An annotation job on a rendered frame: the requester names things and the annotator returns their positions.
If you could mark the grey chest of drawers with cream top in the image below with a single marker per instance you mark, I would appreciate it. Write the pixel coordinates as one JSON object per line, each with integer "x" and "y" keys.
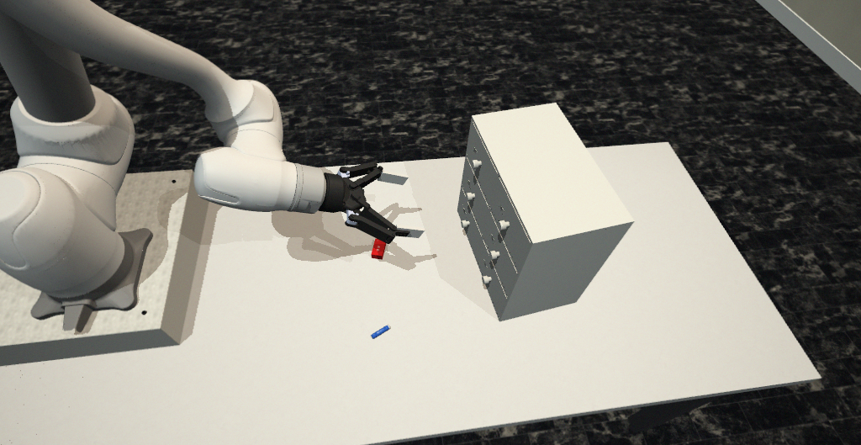
{"x": 571, "y": 214}

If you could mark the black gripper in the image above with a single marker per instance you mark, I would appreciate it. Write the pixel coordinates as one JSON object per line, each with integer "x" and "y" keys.
{"x": 368, "y": 220}

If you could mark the blue battery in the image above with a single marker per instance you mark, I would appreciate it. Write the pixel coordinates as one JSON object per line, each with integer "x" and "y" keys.
{"x": 381, "y": 331}

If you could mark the red nine-volt battery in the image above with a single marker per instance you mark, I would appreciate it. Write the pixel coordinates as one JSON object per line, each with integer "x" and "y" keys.
{"x": 378, "y": 249}

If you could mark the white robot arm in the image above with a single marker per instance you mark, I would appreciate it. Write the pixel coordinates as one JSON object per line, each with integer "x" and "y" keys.
{"x": 57, "y": 226}

